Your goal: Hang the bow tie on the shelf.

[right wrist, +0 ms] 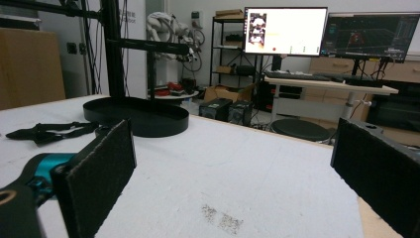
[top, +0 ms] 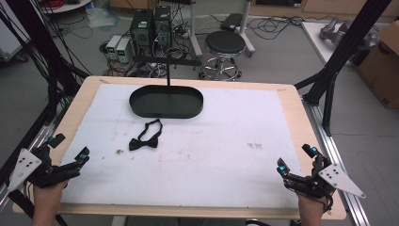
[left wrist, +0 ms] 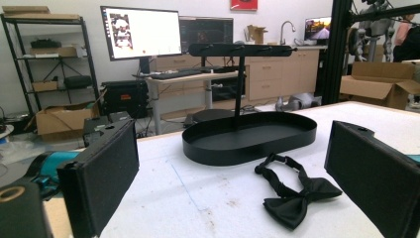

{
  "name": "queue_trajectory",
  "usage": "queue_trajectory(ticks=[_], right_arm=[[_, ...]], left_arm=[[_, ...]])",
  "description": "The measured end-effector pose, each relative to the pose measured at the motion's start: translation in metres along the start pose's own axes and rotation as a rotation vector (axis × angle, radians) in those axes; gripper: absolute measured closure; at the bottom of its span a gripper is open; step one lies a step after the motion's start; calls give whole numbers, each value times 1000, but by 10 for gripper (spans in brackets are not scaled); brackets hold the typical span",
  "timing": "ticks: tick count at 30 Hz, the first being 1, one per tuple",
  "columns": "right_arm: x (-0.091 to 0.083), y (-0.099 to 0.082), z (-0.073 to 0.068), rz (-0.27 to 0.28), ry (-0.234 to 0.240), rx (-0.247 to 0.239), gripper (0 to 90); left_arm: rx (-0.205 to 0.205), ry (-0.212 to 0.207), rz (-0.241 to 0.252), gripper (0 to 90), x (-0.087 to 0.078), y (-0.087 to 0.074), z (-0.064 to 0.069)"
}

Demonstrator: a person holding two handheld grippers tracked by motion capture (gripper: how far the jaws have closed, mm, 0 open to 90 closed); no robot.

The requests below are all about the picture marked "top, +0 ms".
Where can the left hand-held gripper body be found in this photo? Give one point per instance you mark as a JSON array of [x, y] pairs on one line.
[[47, 175]]

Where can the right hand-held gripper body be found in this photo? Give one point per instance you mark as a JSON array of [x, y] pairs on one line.
[[340, 179]]

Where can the black bow tie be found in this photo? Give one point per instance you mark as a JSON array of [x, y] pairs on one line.
[[138, 144]]

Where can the black oval tray hanger stand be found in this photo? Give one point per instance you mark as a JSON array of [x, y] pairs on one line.
[[166, 106]]

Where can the person's left hand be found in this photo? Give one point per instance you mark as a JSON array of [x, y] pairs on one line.
[[47, 199]]

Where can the person's right hand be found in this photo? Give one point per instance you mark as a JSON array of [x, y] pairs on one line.
[[312, 205]]

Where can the small brown crumbs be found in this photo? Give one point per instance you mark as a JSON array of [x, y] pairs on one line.
[[119, 152]]

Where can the white table mat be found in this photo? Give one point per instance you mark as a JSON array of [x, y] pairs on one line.
[[204, 163]]

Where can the brown cardboard box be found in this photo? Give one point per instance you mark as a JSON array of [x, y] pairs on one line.
[[381, 72]]

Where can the grey equipment case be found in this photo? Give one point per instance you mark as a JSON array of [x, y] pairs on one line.
[[11, 40]]

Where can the white bench power supply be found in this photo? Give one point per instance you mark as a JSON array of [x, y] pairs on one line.
[[123, 50], [113, 45]]

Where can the white platform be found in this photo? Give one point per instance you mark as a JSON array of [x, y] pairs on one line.
[[316, 40]]

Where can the clear plastic bag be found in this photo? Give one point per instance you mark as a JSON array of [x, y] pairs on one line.
[[102, 17]]

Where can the round white table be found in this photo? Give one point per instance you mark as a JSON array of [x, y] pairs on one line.
[[67, 6]]

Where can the white table leg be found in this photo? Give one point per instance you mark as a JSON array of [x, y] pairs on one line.
[[194, 28], [247, 28]]

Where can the black computer tower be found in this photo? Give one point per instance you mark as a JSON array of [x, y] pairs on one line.
[[141, 31], [162, 28]]

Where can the black round stool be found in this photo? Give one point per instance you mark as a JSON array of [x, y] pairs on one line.
[[224, 42]]

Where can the black flat box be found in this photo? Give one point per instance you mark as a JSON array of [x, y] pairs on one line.
[[231, 22]]

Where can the aluminium rail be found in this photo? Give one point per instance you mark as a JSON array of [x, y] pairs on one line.
[[342, 163], [40, 135]]

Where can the black metal frame stand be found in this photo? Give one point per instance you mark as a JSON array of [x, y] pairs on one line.
[[345, 47], [40, 47]]

